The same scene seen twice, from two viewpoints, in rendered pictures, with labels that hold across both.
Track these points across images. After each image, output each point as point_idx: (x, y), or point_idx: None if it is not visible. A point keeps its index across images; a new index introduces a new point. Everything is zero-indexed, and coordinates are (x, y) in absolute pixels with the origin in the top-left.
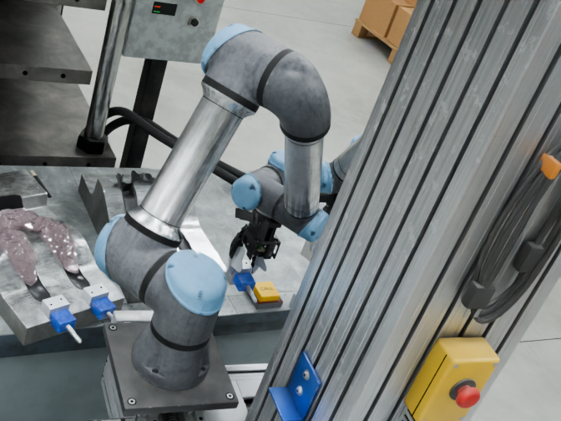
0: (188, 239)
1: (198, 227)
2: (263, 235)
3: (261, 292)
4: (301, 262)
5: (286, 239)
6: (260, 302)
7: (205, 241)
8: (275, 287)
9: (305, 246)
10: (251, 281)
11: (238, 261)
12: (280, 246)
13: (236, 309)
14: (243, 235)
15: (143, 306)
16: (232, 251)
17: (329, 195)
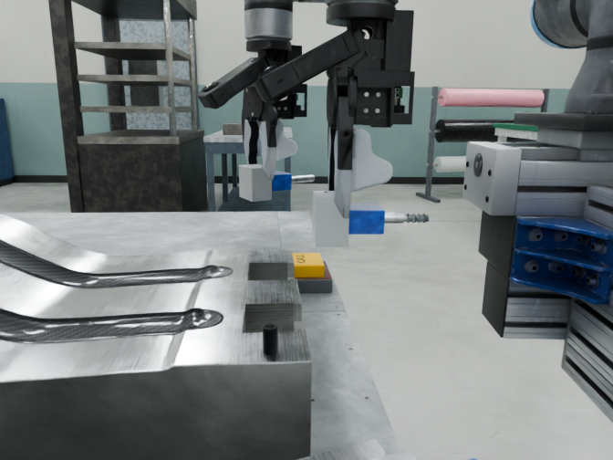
0: (146, 270)
1: (108, 256)
2: (405, 52)
3: (312, 263)
4: (212, 245)
5: (148, 245)
6: (328, 276)
7: (170, 256)
8: (298, 253)
9: (254, 180)
10: (373, 203)
11: (368, 164)
12: (163, 252)
13: (332, 309)
14: (351, 95)
15: (322, 444)
16: (347, 150)
17: (258, 63)
